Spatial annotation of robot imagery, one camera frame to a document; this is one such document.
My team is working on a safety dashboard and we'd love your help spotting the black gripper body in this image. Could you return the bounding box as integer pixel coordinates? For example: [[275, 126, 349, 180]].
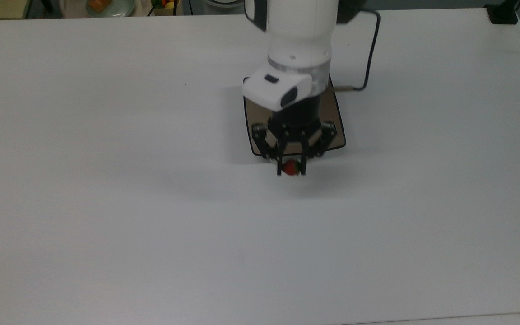
[[266, 95, 329, 136]]

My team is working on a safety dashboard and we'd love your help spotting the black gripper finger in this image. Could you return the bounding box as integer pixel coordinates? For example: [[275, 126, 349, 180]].
[[251, 123, 287, 176], [299, 121, 338, 176]]

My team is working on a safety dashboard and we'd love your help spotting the square beige ceramic plate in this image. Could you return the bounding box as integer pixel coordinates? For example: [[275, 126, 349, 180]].
[[243, 77, 347, 158]]

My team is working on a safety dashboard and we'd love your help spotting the white round object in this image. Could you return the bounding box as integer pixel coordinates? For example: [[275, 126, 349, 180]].
[[203, 0, 245, 9]]

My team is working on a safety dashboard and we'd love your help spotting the box with colourful fruits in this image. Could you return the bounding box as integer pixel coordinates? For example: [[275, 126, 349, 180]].
[[149, 0, 180, 17]]

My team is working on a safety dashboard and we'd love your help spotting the black table clamp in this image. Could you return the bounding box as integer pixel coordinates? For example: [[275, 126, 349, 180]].
[[485, 0, 520, 25]]

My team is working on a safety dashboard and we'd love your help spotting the black cable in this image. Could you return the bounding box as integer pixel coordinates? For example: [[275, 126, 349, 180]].
[[331, 8, 381, 93]]

